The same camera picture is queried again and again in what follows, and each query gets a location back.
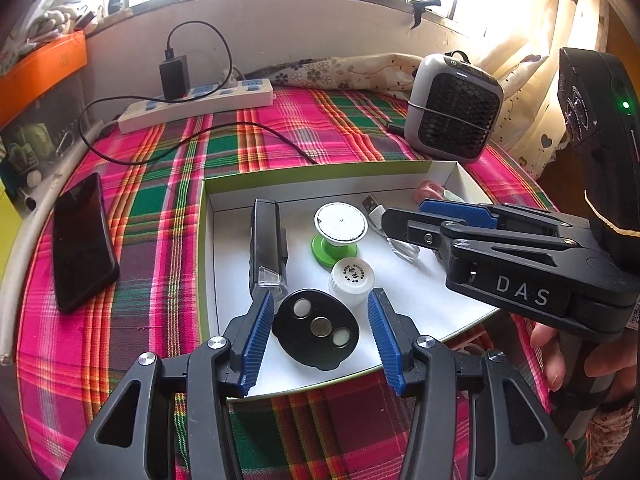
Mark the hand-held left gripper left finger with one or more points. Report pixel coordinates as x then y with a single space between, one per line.
257 340

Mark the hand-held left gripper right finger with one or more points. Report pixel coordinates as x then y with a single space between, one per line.
385 340

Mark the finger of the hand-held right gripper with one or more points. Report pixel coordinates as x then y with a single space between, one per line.
460 212
400 222

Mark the pink and teal toy toilet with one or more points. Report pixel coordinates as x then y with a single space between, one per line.
430 189

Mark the black oval disc with coins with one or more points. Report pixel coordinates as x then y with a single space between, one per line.
300 340

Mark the white and green spool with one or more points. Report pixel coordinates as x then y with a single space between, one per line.
337 222

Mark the white bottle cap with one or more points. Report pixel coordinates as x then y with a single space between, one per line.
352 277

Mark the black flashlight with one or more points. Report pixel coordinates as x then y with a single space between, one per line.
265 240

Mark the white cardboard box green rim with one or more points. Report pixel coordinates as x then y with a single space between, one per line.
295 220

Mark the person's right hand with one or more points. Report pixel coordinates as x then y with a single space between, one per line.
622 370

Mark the grey desk fan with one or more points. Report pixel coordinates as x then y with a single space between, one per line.
450 110

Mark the cream heart-print curtain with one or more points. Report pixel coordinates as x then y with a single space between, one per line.
530 85

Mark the floral pillow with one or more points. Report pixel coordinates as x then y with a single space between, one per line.
340 72

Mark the black smartphone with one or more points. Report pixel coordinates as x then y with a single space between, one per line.
82 240

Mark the pink green plaid blanket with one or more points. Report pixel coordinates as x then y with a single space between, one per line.
165 160

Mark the white power strip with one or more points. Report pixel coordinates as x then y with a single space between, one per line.
210 102

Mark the black charger adapter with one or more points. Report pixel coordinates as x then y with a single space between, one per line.
175 80

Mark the orange box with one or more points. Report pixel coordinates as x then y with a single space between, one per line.
45 67

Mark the clear plastic bag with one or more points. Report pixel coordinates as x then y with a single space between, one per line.
50 15

